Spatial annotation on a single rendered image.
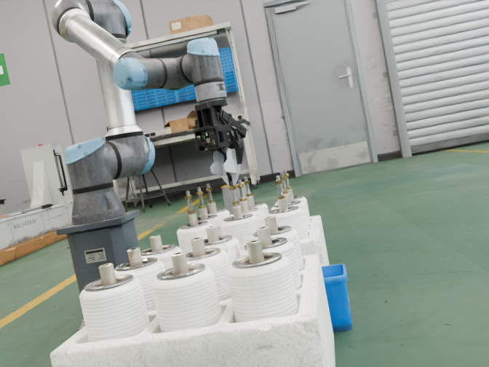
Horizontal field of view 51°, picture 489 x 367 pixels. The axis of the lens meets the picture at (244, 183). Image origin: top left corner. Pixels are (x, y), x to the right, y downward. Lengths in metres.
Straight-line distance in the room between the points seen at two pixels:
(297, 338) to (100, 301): 0.29
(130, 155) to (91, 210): 0.21
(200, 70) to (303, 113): 5.05
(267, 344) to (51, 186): 4.21
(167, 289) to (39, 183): 4.06
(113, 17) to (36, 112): 5.49
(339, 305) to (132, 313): 0.49
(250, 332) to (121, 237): 0.82
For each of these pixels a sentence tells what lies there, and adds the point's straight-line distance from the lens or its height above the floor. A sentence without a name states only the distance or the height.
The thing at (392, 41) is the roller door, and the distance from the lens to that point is 6.44.
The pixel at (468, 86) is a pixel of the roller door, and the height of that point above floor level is 0.68.
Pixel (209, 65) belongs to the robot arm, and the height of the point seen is 0.63.
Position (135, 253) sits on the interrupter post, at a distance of 0.93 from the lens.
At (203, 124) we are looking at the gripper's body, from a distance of 1.25.
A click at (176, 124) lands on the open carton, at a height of 0.86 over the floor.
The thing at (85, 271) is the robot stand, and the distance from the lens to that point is 1.51.
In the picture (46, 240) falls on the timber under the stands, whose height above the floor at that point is 0.04.
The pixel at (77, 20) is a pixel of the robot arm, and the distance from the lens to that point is 1.50.
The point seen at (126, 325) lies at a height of 0.19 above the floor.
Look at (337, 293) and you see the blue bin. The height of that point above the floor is 0.08.
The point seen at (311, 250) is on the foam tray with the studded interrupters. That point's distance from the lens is 1.23.
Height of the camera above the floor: 0.41
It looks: 3 degrees down
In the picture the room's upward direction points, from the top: 11 degrees counter-clockwise
